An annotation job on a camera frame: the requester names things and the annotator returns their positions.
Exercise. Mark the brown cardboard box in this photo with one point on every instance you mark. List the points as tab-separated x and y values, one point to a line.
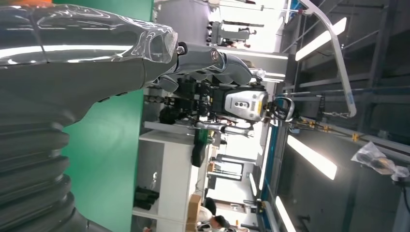
193	211

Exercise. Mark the green table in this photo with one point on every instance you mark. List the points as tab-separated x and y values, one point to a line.
105	160

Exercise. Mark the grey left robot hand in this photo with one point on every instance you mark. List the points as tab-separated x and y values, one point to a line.
80	80

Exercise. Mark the grey machine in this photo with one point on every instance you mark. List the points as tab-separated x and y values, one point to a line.
230	33

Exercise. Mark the black hanging device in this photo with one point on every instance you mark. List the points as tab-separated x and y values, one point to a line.
199	150

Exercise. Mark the ceiling light strip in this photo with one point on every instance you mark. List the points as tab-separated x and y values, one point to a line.
320	40

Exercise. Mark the clear plastic bag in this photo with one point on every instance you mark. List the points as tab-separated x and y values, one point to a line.
371	160

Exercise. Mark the white metal gantry frame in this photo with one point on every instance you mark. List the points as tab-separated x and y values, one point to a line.
339	57

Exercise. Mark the person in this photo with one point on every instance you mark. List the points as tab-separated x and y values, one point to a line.
206	214

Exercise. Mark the black object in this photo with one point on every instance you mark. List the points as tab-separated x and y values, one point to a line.
145	198

